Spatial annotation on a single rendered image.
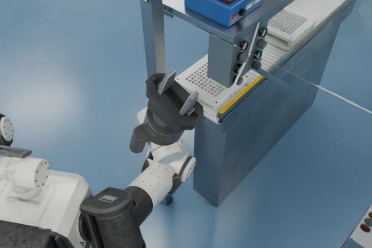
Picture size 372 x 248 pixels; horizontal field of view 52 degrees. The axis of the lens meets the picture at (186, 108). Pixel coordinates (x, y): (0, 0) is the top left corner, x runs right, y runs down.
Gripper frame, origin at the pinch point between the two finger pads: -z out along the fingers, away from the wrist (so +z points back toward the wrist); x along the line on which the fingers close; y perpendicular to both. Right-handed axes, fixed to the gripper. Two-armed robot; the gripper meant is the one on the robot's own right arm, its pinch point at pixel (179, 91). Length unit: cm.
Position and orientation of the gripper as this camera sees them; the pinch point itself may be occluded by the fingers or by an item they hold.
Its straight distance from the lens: 66.7
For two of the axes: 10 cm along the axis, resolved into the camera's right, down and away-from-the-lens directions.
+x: -7.2, -6.8, 1.3
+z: -2.1, 3.9, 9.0
